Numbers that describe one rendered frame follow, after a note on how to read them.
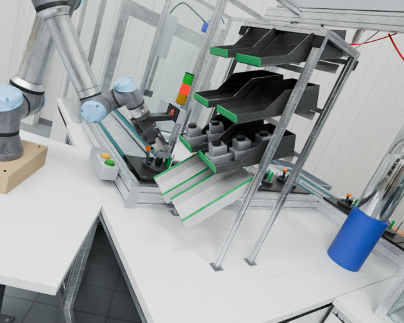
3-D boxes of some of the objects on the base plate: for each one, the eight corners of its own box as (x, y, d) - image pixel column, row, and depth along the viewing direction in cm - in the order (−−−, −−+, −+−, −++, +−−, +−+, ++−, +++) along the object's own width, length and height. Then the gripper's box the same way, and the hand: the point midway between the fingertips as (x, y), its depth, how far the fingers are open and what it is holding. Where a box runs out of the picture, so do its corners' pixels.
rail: (124, 208, 110) (131, 184, 107) (81, 128, 176) (84, 112, 173) (136, 208, 113) (145, 185, 110) (90, 130, 180) (93, 114, 176)
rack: (215, 272, 94) (329, 26, 72) (168, 210, 121) (241, 18, 99) (256, 265, 107) (365, 54, 84) (206, 211, 134) (278, 40, 111)
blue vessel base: (349, 274, 127) (381, 224, 119) (320, 250, 139) (347, 204, 131) (364, 270, 137) (394, 223, 129) (336, 248, 148) (363, 205, 140)
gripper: (126, 115, 118) (148, 152, 131) (135, 125, 109) (158, 163, 123) (143, 104, 120) (163, 141, 133) (153, 113, 111) (174, 152, 124)
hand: (165, 146), depth 128 cm, fingers closed on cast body, 4 cm apart
